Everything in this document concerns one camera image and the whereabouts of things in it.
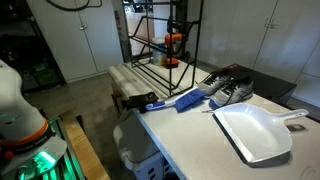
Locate black metal shoe rack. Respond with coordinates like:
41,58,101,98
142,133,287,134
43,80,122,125
123,0,205,98

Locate grey running shoe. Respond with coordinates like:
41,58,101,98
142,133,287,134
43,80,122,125
197,73,234,98
209,78,255,108

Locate black work glove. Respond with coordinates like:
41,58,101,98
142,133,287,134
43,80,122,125
125,91,160,114

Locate blue hand brush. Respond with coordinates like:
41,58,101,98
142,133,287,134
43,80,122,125
144,87,207,114

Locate clear wipes container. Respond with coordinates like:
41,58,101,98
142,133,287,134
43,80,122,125
151,36,168,67

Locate brown wooden stool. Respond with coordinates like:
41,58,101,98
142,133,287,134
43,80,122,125
111,83,125,116

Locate white laundry basket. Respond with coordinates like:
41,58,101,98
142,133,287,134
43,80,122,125
112,108,178,180

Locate black hanging charger device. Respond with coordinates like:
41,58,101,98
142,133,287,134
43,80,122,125
175,0,193,63

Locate white cabinet doors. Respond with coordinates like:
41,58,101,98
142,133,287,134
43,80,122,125
26,0,125,83
196,0,320,108

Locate light wooden bench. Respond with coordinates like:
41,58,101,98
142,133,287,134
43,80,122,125
59,111,111,180

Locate white plastic dustpan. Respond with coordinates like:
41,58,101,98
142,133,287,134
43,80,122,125
212,102,310,165

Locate black floor mat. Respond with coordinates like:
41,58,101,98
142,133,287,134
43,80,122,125
213,63,298,106

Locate green lit robot mounting platform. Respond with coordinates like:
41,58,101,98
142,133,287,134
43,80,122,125
0,114,88,180

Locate green plastic crate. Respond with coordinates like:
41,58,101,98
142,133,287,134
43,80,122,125
32,67,58,88

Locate small black square tag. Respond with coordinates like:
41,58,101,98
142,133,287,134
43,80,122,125
286,123,306,133

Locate dark storage shelf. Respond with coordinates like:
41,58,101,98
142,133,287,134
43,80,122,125
0,0,66,94

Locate orange cordless drill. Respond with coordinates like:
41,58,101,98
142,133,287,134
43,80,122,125
164,18,185,70

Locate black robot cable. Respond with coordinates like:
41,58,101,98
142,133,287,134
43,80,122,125
44,0,104,13

